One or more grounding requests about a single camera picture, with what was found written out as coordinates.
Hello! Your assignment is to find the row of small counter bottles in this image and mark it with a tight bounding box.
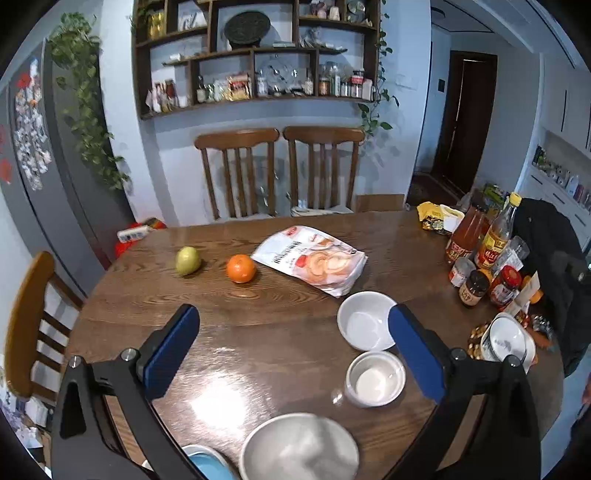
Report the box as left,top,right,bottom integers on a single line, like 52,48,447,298
531,145,591,208

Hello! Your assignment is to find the white ceramic cup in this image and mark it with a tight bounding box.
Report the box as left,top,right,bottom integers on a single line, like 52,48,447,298
345,351,407,409

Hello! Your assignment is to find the red sauce bottle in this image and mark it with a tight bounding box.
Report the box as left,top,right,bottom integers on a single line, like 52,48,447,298
444,203,491,266

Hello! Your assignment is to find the dark brown door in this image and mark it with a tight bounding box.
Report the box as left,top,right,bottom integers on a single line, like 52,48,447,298
431,51,499,195

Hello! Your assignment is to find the white bread bag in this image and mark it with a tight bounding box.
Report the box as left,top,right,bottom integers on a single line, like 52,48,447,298
250,225,369,298

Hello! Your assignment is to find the red bag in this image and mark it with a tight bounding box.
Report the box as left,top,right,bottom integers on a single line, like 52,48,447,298
115,218,167,259

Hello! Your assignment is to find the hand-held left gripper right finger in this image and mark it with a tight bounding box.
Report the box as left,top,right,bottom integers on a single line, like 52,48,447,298
389,304,542,480

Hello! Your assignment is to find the white paper carton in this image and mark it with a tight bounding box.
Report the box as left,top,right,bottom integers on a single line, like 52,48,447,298
512,272,541,319

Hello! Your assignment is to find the yellow capped sauce bottle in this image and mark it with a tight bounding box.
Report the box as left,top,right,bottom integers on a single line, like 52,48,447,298
474,192,522,273

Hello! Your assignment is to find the yellow snack packet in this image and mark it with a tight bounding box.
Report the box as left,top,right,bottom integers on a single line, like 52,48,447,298
416,202,465,236

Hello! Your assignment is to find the pile of paper boxes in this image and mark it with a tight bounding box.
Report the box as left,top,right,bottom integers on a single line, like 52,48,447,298
0,383,51,462

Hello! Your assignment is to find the wooden chair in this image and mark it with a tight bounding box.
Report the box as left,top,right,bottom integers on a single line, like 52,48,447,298
283,126,366,215
194,128,281,222
4,251,86,407

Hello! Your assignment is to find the row of shelf jars and bottles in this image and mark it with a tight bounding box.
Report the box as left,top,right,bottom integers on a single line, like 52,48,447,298
150,60,375,112

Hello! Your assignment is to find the cluster of fridge photo magnets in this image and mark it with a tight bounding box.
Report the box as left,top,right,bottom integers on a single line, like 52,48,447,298
11,58,52,192

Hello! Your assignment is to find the orange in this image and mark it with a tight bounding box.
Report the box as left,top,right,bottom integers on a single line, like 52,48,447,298
226,254,257,284

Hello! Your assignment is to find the small white labelled jar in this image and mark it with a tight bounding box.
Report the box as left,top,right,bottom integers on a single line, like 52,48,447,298
449,257,476,289

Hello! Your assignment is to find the large white bowl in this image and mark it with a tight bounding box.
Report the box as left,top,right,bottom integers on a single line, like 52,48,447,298
239,413,361,480

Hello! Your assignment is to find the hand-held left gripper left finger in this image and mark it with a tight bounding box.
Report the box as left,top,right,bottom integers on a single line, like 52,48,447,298
50,304,200,480

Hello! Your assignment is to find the red lidded jar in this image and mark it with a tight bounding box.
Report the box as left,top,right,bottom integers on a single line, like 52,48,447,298
489,265,522,308

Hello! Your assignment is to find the trailing green plant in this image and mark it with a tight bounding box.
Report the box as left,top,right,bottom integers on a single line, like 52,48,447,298
48,11,132,192
358,0,400,144

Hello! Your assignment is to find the clear glass cup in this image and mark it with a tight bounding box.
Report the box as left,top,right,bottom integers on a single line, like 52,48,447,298
492,236,530,278

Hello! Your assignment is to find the black jacket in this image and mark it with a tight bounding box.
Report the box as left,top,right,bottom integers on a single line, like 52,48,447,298
512,198,591,377

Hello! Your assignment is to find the green packet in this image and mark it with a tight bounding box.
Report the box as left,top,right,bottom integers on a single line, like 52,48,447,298
482,184,511,208

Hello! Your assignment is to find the glass pot lid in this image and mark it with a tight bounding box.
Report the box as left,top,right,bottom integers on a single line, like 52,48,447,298
256,55,301,95

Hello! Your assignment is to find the orange shelf snack packet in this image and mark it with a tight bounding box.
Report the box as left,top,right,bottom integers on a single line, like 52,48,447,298
228,74,252,100

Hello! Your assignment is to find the pale seat cushion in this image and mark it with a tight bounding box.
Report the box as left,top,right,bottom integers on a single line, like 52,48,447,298
291,205,356,217

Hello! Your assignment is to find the brown lidded jar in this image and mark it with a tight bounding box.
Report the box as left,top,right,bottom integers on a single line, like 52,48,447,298
458,270,490,308

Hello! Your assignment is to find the wooden beaded trivet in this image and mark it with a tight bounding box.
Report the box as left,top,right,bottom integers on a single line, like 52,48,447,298
467,320,492,361

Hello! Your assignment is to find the green pear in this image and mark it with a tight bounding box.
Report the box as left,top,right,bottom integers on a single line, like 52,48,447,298
174,246,203,278

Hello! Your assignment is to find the blue patterned square plate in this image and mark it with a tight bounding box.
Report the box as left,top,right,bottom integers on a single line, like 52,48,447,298
141,443,234,480

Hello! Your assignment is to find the dark wooden wall shelf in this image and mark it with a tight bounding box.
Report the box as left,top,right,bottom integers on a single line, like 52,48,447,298
131,0,384,121

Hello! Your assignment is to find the grey fridge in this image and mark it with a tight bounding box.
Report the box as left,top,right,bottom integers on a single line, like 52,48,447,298
0,37,134,296

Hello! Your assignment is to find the dark round decorative plate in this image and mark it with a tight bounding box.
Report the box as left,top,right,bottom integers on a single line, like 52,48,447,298
225,11,271,47

